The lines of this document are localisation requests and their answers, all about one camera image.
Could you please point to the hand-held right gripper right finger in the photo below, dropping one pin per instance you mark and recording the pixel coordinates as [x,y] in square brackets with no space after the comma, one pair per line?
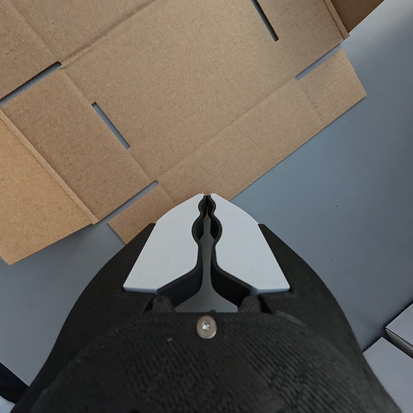
[245,251]

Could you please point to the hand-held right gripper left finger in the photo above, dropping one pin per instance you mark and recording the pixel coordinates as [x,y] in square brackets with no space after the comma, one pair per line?
[164,251]

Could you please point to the white cardboard box brown inside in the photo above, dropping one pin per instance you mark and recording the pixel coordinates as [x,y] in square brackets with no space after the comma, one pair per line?
[193,96]

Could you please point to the stack of white boxes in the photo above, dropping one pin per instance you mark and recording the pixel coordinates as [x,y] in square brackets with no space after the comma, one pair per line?
[387,371]

